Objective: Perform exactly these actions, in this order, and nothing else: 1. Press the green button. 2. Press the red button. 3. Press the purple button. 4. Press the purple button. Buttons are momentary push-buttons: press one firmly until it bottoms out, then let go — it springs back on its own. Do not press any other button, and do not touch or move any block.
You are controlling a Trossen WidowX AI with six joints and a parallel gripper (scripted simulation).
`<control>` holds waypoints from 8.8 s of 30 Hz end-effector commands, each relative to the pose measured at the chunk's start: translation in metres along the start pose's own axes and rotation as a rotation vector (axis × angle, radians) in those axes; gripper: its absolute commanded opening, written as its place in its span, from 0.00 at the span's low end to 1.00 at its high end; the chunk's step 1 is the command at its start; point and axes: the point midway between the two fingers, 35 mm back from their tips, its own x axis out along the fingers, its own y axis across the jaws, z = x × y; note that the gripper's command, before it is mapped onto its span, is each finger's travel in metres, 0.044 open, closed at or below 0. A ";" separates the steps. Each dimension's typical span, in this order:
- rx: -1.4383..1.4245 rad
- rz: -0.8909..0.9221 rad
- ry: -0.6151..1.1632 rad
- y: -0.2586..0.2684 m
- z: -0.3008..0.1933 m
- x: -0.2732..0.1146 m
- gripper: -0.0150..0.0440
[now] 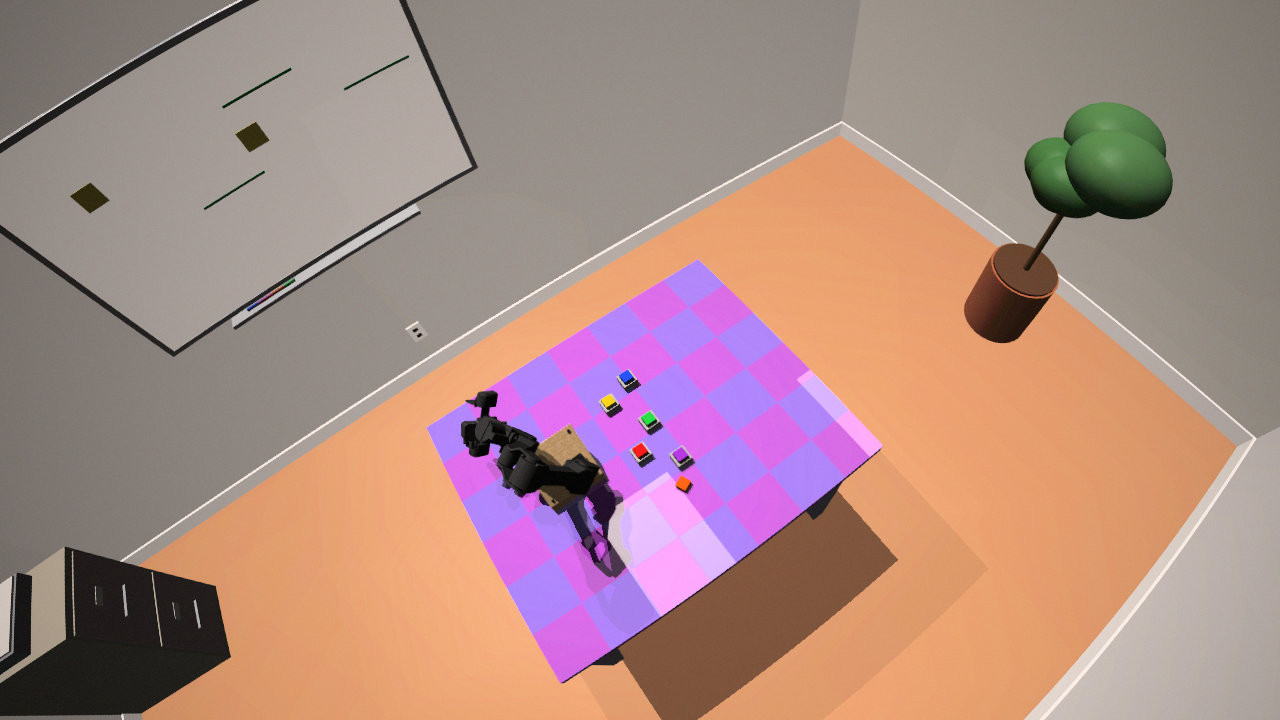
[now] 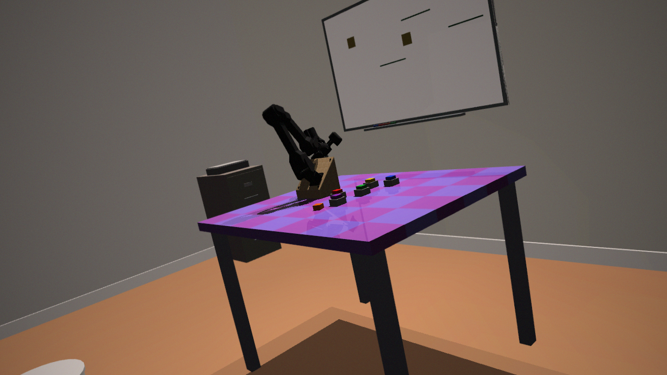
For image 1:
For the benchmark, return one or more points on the yellow button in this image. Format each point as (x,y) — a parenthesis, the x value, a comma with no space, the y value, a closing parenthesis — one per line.
(609,404)

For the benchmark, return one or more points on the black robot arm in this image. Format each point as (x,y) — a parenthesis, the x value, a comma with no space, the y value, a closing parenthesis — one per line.
(530,472)

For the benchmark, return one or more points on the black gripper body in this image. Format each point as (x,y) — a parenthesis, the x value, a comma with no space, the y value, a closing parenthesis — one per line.
(485,400)

